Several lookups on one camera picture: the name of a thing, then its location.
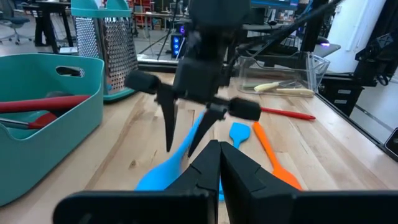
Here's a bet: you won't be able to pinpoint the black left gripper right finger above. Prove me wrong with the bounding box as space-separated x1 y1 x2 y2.
220 141 301 224

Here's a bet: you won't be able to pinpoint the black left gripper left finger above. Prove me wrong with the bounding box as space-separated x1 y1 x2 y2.
164 139 222 224

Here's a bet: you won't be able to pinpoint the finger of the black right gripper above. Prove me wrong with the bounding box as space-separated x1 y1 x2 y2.
155 83 178 153
187 104 228 158

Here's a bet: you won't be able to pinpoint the orange small spatula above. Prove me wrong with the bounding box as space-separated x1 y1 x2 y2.
252 120 303 192

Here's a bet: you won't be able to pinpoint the blue silicone spoon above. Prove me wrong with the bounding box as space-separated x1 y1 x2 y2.
134 108 208 192

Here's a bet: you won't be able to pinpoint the cyan small spatula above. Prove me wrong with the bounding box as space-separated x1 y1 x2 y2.
218 121 251 202

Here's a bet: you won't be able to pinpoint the cream knife clear sheath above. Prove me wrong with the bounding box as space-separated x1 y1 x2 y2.
253 80 302 93

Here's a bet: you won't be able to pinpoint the red silicone spatula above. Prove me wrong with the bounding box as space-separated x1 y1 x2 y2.
260 106 317 121

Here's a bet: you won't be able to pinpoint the yellow knife clear sheath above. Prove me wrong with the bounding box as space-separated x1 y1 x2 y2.
274 87 315 98

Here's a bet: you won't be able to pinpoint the red slotted spoon metal handle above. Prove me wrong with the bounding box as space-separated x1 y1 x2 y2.
0 111 59 131

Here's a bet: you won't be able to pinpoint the large red silicone spoon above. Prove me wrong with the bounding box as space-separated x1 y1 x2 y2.
0 94 91 114

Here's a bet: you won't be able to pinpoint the computer tower blue lights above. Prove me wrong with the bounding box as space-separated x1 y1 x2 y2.
170 24 188 60

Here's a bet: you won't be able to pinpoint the clear plastic container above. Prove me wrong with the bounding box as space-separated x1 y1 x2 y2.
236 50 331 98

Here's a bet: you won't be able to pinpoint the metal box grater teal trim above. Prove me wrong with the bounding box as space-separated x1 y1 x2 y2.
70 0 139 104

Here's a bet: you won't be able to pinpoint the black drawer cabinet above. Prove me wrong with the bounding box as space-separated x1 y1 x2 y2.
319 76 365 118

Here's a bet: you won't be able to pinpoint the teal plastic bin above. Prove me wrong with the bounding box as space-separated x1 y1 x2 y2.
0 52 105 208

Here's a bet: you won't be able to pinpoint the black flat device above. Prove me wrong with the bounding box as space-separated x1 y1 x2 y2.
384 127 398 156

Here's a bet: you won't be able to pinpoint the black side table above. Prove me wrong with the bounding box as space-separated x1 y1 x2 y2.
22 0 75 54

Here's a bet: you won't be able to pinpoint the white panel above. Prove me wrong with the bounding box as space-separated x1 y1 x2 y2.
325 0 387 74

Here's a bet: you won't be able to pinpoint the black equipment stand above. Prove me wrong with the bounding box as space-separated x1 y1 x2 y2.
354 0 398 86

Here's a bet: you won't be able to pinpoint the blue office chair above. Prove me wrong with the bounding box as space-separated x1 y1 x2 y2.
0 0 33 45

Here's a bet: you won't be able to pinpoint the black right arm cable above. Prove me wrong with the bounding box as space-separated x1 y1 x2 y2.
234 0 343 55

